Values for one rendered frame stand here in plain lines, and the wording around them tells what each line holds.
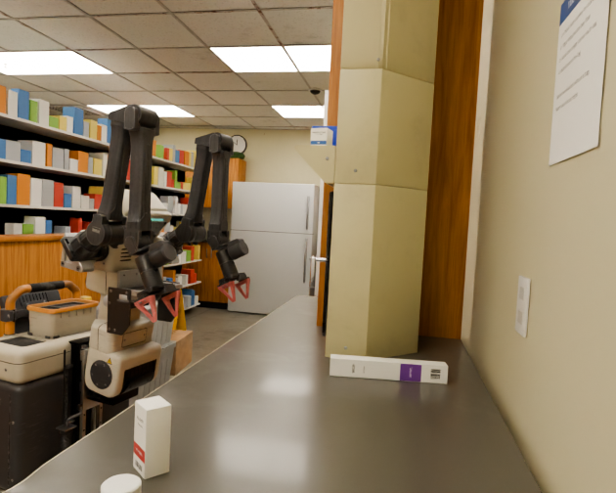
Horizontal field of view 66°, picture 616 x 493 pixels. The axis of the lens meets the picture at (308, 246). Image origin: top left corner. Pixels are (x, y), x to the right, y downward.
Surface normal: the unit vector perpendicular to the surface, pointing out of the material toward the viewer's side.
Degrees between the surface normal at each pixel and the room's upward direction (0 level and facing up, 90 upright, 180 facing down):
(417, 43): 90
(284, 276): 90
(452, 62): 90
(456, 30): 90
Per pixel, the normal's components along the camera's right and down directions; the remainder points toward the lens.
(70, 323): 0.92, 0.11
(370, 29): -0.11, 0.04
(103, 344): -0.39, 0.03
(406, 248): 0.55, 0.07
